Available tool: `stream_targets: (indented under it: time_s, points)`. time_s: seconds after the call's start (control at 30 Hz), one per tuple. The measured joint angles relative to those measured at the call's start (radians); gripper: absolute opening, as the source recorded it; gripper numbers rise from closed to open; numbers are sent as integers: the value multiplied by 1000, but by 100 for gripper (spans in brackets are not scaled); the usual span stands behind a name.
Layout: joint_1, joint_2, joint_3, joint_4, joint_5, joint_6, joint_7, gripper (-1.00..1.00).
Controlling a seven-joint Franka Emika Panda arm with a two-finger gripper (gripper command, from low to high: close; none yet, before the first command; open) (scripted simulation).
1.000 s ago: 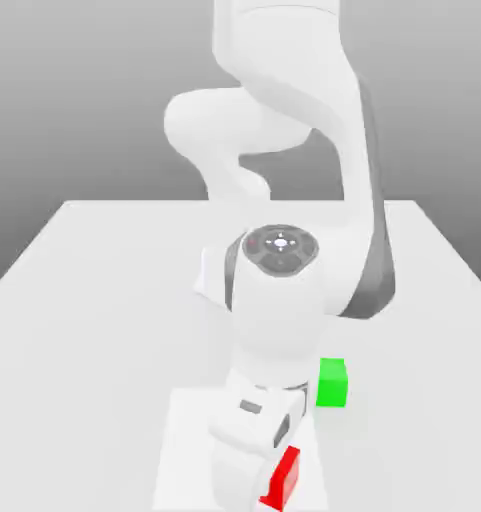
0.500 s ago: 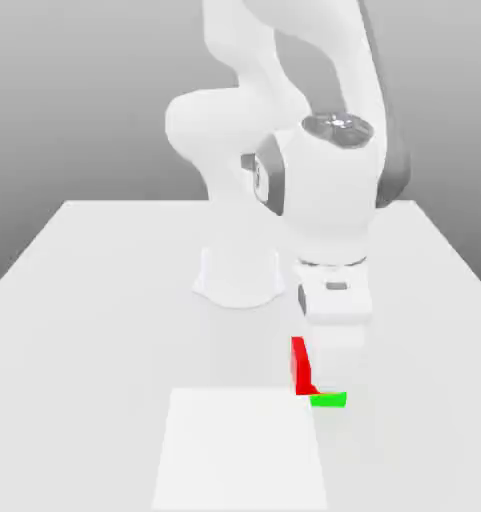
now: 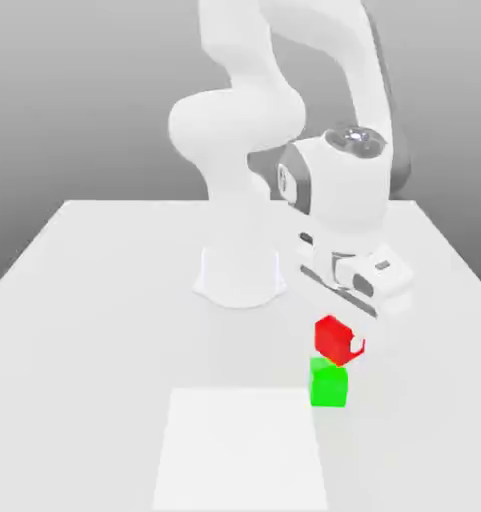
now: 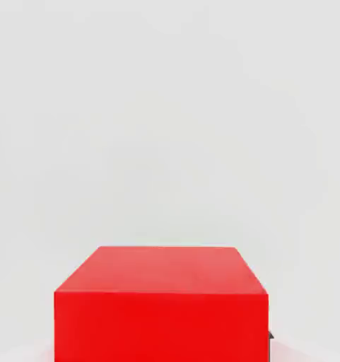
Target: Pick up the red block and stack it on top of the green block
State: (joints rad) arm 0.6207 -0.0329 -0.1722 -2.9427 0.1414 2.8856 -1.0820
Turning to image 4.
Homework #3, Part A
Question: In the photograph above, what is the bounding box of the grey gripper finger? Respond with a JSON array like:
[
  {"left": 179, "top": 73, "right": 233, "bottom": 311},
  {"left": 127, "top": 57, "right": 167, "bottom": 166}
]
[{"left": 268, "top": 330, "right": 276, "bottom": 362}]

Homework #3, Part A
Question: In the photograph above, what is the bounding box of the small red cube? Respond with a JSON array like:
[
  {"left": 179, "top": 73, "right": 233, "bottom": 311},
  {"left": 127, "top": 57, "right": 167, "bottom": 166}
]
[{"left": 53, "top": 245, "right": 270, "bottom": 362}]

